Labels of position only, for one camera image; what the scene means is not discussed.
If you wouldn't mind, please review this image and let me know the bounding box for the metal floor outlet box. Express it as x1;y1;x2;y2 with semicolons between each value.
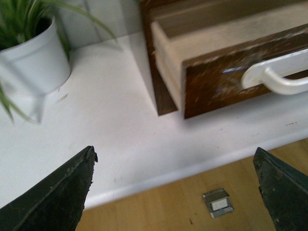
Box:
202;188;234;218

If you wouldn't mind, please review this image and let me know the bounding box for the green spider plant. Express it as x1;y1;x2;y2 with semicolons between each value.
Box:
0;0;116;123

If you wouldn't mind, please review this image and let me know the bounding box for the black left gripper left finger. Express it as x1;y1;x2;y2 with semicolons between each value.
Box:
0;146;98;231

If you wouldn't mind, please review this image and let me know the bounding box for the white drawer handle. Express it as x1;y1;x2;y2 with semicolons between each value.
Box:
241;49;308;95

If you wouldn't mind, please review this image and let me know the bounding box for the brown wooden drawer cabinet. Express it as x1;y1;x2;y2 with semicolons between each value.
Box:
139;0;308;117

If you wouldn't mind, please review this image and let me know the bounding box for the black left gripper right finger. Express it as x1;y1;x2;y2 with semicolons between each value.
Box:
253;147;308;231

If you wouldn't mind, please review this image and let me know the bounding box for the wooden drawer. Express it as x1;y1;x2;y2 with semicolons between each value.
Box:
150;4;308;120

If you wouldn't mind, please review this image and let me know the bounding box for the white plant pot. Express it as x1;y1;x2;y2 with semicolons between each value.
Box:
0;18;71;95

